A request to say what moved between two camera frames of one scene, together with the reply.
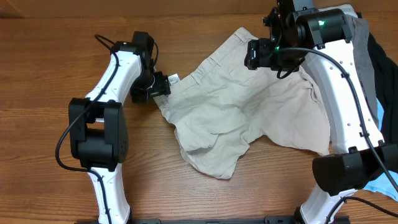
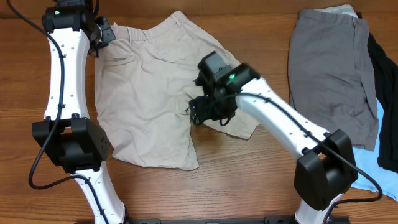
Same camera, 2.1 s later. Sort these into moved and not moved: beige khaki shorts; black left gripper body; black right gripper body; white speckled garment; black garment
Moved: beige khaki shorts; black left gripper body; black right gripper body
Not moved: black garment; white speckled garment
